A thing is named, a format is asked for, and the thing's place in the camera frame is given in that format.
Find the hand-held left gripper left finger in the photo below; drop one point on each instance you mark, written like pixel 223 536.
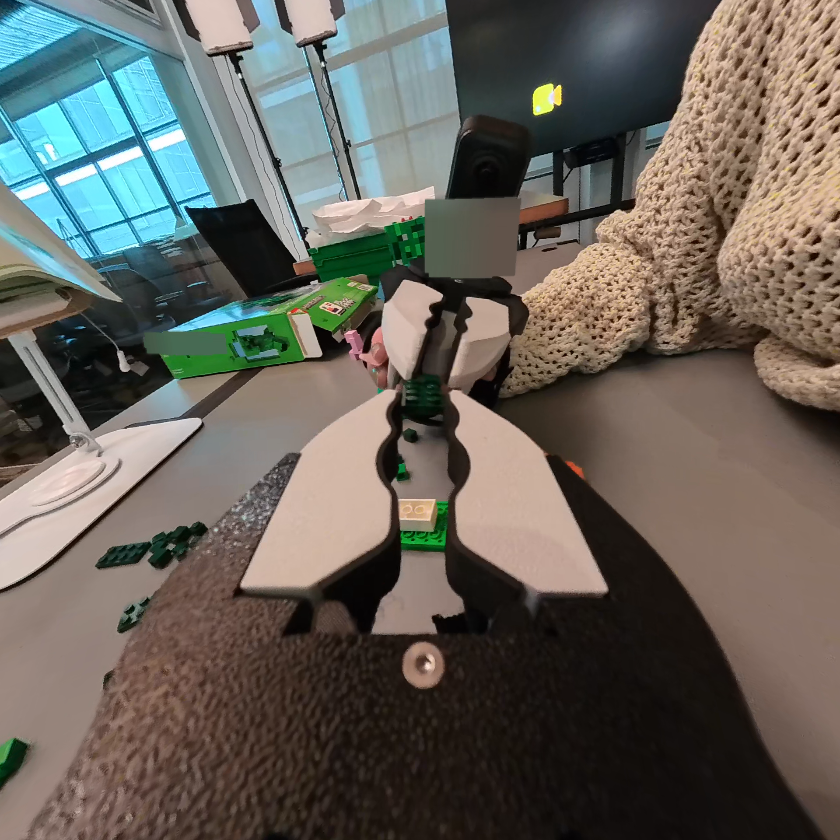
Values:
pixel 328 505

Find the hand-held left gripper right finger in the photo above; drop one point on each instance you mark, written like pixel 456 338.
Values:
pixel 519 512

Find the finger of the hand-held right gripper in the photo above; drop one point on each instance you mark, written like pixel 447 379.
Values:
pixel 407 328
pixel 483 335

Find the dark green lego brick stack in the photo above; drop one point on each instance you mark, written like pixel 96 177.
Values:
pixel 423 397

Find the person's right forearm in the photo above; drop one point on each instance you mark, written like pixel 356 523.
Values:
pixel 683 197

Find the pink lego pig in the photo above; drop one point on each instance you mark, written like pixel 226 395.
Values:
pixel 355 344

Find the green lego base, tan brick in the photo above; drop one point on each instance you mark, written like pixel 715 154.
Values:
pixel 423 523

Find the green lego box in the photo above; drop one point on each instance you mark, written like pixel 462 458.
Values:
pixel 250 335

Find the scattered dark green lego pieces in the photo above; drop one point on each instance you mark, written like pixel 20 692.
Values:
pixel 151 545

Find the lego instruction booklet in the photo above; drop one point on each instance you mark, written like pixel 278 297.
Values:
pixel 46 269

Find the pile of bright green lego pieces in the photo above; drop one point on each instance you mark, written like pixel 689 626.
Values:
pixel 11 761

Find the orange brick separator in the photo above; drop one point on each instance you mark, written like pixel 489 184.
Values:
pixel 572 466

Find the green bin with white bags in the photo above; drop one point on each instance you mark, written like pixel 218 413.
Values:
pixel 368 236

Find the black monitor stand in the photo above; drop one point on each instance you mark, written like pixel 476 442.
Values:
pixel 591 177

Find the dark monitor screen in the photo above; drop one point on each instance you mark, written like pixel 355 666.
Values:
pixel 578 59

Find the studio light panel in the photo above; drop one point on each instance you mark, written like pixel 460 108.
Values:
pixel 221 20
pixel 309 16

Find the white round-cornered base plate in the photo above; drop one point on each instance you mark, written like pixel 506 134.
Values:
pixel 79 486

